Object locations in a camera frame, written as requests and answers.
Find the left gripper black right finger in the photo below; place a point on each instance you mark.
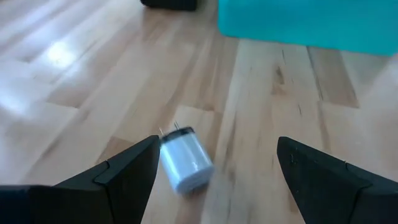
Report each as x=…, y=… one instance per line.
x=335, y=196

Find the black mesh basket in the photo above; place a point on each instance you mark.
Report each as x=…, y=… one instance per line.
x=169, y=3

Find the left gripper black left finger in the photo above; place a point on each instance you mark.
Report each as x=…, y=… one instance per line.
x=93, y=199

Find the teal translucent plastic bin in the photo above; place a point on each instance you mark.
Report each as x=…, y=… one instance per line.
x=311, y=21

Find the white wall charger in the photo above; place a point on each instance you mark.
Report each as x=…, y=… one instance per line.
x=186, y=165

